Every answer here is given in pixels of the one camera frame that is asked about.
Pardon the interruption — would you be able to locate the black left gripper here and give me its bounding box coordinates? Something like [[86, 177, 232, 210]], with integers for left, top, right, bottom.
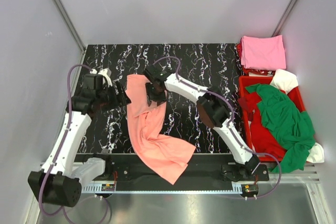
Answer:
[[97, 81, 131, 111]]

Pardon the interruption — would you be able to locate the salmon pink t shirt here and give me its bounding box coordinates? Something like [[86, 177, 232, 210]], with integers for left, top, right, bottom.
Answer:
[[126, 74, 196, 185]]

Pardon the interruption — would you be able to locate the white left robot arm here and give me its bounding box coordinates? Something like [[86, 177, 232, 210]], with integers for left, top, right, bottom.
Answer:
[[28, 68, 131, 207]]

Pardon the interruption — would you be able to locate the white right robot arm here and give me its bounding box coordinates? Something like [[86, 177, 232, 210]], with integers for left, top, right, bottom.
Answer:
[[143, 65, 260, 180]]

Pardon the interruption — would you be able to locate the red plastic bin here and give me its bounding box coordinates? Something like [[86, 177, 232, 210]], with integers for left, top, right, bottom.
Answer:
[[238, 74, 307, 163]]

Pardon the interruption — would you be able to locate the folded pink t shirt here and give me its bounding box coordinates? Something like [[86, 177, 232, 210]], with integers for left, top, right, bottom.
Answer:
[[241, 35, 286, 71]]

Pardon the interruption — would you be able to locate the red t shirt in bin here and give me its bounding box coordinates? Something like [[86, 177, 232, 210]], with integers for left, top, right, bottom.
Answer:
[[238, 92, 286, 161]]

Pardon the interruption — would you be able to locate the green t shirt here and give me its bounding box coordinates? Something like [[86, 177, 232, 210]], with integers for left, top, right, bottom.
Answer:
[[246, 83, 316, 173]]

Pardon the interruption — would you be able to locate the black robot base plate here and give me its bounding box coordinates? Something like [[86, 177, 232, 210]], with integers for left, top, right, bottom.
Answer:
[[86, 154, 269, 194]]

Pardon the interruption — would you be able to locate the white slotted cable duct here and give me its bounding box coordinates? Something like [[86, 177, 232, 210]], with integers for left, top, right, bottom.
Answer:
[[81, 183, 243, 195]]

